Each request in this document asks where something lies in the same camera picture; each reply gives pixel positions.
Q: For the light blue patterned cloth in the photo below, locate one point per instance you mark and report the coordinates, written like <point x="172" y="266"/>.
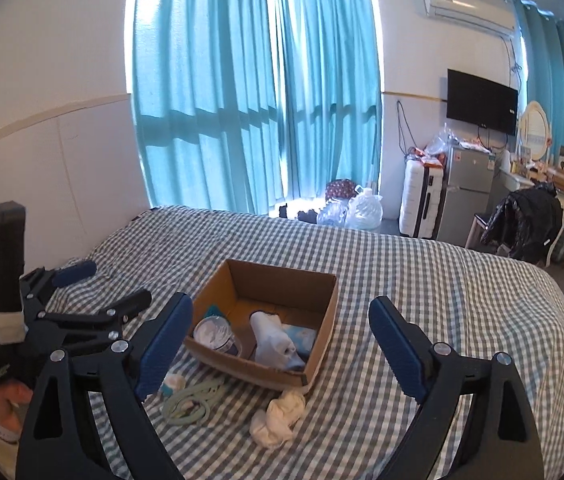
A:
<point x="305" y="334"/>

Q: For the teal curtain beside air conditioner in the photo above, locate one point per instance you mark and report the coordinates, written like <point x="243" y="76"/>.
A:
<point x="549" y="70"/>

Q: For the person's left hand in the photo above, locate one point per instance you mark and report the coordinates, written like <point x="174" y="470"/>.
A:
<point x="4" y="397"/>

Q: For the black wall television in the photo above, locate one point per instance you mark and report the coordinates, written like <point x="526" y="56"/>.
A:
<point x="482" y="101"/>

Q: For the cardboard box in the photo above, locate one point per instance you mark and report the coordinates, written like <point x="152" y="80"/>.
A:
<point x="267" y="280"/>

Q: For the dark red patterned bag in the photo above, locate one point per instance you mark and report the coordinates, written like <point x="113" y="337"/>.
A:
<point x="341" y="190"/>

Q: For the narrow teal curtain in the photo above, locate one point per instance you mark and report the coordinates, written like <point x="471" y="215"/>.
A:
<point x="329" y="85"/>

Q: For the round clear plastic container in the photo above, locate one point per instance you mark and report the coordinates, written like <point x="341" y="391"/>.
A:
<point x="214" y="332"/>

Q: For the grey small refrigerator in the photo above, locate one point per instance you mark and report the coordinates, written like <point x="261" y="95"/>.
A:
<point x="464" y="185"/>

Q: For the long white sock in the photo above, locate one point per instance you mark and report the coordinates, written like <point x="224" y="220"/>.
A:
<point x="272" y="340"/>

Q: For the white oval mirror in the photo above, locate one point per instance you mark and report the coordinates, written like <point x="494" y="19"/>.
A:
<point x="535" y="130"/>

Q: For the small clear plastic bag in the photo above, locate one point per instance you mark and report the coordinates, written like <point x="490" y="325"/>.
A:
<point x="333" y="214"/>

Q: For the white suitcase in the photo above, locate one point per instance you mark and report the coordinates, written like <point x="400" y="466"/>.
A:
<point x="419" y="200"/>

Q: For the crumpled white sock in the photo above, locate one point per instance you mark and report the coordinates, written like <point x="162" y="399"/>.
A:
<point x="279" y="415"/>

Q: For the checked bed blanket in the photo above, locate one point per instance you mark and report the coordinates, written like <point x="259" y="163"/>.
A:
<point x="412" y="275"/>

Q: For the wide teal curtain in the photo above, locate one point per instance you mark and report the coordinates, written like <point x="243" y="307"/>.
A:
<point x="201" y="85"/>

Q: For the small white pink cloth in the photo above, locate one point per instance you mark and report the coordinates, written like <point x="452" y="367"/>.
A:
<point x="175" y="383"/>

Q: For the clear bag on refrigerator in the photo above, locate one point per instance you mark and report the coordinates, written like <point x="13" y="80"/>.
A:
<point x="439" y="141"/>

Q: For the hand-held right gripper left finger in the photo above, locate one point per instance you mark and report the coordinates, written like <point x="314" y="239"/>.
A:
<point x="161" y="347"/>

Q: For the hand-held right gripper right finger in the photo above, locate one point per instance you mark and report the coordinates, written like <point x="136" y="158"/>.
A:
<point x="396" y="350"/>

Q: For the black jacket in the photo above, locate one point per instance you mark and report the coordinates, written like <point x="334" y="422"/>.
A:
<point x="527" y="220"/>

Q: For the white air conditioner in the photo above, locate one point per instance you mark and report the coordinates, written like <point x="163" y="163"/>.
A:
<point x="467" y="10"/>

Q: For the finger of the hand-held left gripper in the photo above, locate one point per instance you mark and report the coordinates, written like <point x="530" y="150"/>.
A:
<point x="129" y="302"/>
<point x="77" y="272"/>

